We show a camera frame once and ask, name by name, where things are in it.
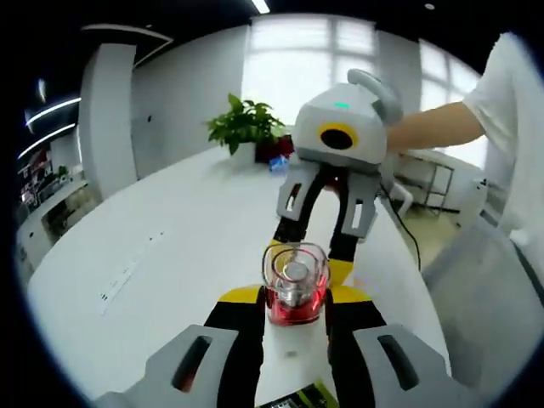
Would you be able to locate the blue plastic packet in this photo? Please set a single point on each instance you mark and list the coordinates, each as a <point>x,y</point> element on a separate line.
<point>278,162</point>

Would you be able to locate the dark red bundle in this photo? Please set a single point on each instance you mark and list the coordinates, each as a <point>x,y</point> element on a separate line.
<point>272,149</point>

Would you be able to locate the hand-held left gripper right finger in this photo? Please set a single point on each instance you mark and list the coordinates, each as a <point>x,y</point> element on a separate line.
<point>382,365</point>

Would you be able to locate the potted green plant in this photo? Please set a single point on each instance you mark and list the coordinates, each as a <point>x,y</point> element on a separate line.
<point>244,123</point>

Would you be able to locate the row of white office desks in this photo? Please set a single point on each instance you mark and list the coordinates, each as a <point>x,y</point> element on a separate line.
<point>64,204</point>

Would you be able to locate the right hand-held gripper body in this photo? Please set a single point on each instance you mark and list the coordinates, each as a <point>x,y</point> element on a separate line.
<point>340,119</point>

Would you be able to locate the white side table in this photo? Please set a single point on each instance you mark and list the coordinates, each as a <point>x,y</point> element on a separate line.
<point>442,170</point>

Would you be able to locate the green black skincare pouch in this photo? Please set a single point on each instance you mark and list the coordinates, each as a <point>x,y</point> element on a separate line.
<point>306,397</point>

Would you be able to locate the ceiling light strip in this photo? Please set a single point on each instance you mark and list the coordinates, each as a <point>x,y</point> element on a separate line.
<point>260,5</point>
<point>47,142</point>
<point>55,109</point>

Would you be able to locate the tall white pump bottle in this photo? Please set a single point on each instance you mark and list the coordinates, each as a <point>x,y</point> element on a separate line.
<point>295,310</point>

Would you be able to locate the person in white shirt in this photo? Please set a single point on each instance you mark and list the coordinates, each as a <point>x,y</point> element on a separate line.
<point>510,106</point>

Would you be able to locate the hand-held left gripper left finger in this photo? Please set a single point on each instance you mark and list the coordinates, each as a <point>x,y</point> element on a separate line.
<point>204,365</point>

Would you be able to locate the large window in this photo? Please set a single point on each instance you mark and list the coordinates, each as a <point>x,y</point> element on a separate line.
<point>450,93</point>
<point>306,64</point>

